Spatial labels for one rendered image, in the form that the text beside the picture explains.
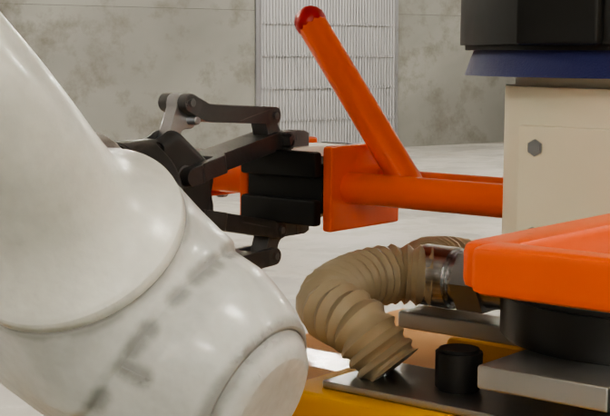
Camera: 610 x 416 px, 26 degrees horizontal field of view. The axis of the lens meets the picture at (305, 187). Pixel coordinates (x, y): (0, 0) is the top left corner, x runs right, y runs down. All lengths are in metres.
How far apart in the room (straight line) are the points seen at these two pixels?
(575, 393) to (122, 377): 0.27
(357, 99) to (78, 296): 0.41
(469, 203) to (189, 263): 0.32
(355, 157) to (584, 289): 0.40
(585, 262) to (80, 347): 0.21
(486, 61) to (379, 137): 0.16
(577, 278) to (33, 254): 0.22
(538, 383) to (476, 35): 0.20
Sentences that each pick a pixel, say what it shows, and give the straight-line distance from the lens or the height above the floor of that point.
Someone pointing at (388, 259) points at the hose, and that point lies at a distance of 0.89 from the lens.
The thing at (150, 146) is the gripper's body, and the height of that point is 1.23.
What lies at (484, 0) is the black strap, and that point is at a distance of 0.76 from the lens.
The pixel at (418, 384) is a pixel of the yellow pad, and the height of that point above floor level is 1.09.
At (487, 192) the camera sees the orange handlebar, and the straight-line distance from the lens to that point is 0.85.
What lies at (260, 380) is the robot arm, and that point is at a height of 1.15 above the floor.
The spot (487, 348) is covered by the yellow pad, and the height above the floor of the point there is 1.08.
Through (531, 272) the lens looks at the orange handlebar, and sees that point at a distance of 0.56.
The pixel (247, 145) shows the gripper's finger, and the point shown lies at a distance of 0.90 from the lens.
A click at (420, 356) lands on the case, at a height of 1.07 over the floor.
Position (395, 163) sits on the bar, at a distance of 0.91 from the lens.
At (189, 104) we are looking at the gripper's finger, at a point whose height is 1.26.
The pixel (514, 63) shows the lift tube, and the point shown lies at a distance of 0.75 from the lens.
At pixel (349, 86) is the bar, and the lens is 0.93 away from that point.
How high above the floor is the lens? 1.29
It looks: 5 degrees down
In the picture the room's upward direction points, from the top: straight up
